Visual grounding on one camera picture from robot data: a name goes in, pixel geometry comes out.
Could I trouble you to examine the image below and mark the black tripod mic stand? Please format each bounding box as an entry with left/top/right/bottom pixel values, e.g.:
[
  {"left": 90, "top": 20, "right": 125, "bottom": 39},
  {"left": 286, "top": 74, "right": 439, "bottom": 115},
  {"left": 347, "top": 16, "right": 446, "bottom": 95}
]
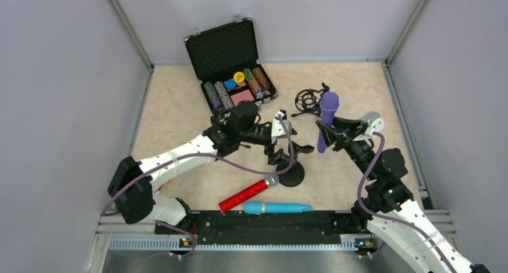
[{"left": 210, "top": 113, "right": 226, "bottom": 132}]

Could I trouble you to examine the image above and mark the green red chip row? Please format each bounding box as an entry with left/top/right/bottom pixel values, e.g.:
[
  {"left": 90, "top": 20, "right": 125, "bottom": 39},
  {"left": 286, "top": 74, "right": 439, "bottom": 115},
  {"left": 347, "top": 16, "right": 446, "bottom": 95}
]
[{"left": 243, "top": 68, "right": 264, "bottom": 99}]

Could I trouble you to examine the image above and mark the orange black chip row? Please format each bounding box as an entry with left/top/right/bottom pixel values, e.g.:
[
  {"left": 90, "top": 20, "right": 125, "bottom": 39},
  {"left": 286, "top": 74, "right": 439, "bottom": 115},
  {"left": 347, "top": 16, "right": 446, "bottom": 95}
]
[{"left": 252, "top": 67, "right": 271, "bottom": 96}]

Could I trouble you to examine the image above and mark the light blue microphone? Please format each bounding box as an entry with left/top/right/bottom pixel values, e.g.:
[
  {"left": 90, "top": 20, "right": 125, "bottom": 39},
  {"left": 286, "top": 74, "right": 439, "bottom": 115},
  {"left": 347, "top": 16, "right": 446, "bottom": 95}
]
[{"left": 244, "top": 201, "right": 313, "bottom": 215}]

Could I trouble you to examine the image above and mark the purple microphone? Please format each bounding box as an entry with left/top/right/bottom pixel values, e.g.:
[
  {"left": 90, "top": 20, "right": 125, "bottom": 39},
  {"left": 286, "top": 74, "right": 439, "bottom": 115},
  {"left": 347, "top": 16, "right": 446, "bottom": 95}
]
[{"left": 317, "top": 92, "right": 340, "bottom": 153}]

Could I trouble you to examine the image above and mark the red glitter microphone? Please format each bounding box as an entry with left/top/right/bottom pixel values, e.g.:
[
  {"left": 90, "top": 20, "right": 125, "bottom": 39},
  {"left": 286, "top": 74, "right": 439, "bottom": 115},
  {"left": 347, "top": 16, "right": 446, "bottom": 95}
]
[{"left": 219, "top": 175, "right": 280, "bottom": 214}]

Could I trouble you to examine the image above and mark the red card deck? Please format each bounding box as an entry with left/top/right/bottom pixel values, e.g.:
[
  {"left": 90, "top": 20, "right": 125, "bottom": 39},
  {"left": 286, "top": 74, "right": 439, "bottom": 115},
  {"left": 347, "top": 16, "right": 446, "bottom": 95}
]
[
  {"left": 234, "top": 82, "right": 246, "bottom": 90},
  {"left": 231, "top": 90, "right": 255, "bottom": 107}
]

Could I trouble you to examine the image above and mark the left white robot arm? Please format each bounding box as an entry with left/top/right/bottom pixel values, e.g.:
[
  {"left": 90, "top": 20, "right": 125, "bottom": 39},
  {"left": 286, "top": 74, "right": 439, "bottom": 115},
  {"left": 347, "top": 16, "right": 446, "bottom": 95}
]
[{"left": 101, "top": 101, "right": 297, "bottom": 225}]

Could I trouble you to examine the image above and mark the yellow big blind button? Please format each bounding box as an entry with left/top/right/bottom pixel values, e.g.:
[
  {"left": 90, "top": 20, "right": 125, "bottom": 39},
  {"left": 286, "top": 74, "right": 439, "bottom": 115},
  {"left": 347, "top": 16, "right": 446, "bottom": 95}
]
[{"left": 233, "top": 71, "right": 245, "bottom": 84}]

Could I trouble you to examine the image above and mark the black shock mount tripod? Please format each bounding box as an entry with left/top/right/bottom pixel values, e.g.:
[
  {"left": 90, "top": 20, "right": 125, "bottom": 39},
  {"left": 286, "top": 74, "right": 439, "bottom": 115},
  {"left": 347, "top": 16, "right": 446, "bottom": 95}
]
[{"left": 291, "top": 83, "right": 330, "bottom": 117}]

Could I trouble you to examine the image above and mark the black poker chip case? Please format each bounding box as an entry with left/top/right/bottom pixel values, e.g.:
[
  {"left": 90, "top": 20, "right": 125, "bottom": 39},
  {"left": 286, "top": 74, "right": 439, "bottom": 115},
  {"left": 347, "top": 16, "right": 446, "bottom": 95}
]
[{"left": 184, "top": 17, "right": 279, "bottom": 114}]

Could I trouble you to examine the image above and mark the black round base mic stand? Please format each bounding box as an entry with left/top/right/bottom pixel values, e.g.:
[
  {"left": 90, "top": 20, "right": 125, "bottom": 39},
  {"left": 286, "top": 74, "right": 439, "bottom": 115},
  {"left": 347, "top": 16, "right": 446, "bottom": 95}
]
[{"left": 264, "top": 141, "right": 315, "bottom": 187}]

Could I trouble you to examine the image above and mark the blue dealer button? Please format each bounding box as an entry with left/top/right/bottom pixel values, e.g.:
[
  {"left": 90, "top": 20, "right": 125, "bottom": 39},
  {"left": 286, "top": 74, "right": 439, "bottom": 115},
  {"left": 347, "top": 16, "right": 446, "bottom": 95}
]
[{"left": 223, "top": 79, "right": 237, "bottom": 91}]

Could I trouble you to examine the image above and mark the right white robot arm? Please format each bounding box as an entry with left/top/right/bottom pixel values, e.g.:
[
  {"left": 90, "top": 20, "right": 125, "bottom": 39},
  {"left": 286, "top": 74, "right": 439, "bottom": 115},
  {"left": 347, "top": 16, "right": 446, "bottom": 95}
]
[{"left": 316, "top": 112, "right": 489, "bottom": 272}]

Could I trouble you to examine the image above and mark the green blue chip row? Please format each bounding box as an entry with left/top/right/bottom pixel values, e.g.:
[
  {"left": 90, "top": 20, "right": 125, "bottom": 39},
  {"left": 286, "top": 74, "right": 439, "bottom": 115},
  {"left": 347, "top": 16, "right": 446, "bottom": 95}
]
[{"left": 204, "top": 82, "right": 224, "bottom": 113}]

